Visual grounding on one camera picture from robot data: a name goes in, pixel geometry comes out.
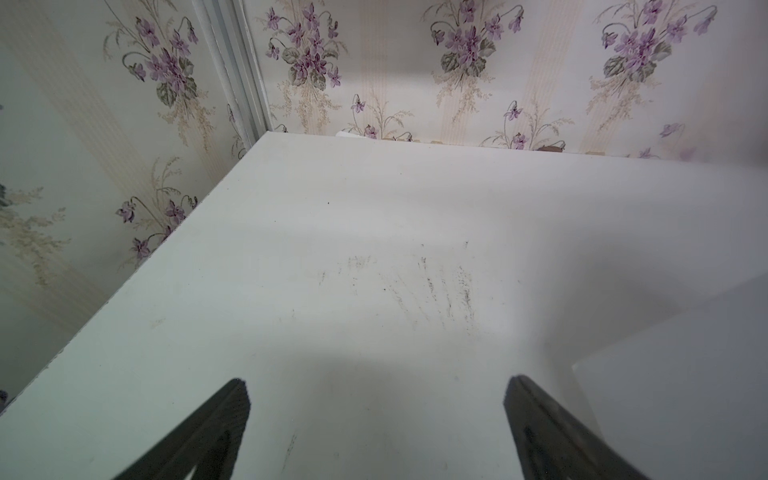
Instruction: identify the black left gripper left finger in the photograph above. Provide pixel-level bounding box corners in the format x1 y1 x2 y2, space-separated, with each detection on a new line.
117 378 251 480

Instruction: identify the white insulated delivery bag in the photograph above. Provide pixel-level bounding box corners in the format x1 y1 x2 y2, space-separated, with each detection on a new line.
574 276 767 479

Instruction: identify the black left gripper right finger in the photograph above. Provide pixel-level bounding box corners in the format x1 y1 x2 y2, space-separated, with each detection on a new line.
503 375 646 479

